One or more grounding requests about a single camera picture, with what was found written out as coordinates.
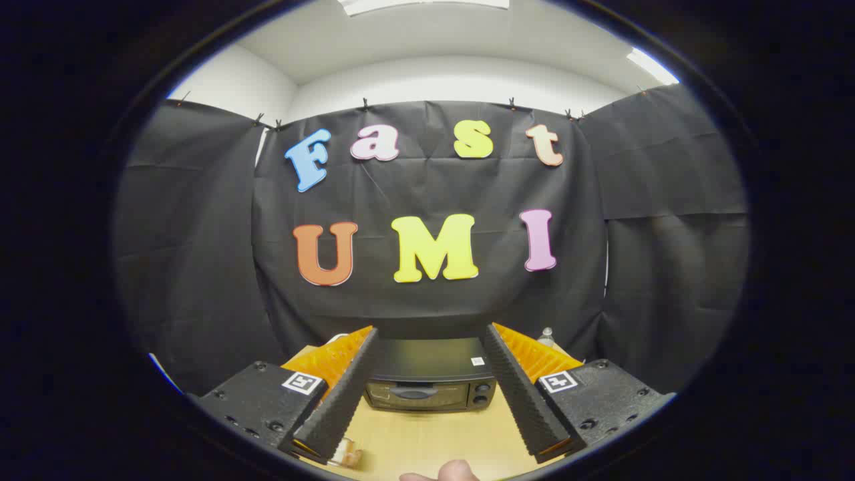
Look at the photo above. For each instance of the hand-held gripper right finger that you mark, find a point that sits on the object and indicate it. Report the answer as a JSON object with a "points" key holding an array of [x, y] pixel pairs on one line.
{"points": [[518, 394]]}

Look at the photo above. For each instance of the white food tray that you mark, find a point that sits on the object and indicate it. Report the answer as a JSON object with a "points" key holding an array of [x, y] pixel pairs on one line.
{"points": [[346, 443]]}

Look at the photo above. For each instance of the green drink bottle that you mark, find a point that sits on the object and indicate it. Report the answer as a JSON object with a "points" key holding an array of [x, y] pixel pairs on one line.
{"points": [[546, 338]]}

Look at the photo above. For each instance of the ceiling light panel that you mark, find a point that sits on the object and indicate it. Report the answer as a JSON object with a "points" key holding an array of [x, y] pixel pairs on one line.
{"points": [[651, 65], [421, 4]]}

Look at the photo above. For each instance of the black toaster oven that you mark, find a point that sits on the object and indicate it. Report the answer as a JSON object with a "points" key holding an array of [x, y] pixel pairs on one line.
{"points": [[431, 361]]}

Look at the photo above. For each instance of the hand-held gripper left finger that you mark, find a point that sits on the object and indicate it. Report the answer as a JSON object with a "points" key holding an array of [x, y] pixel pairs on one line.
{"points": [[344, 394]]}

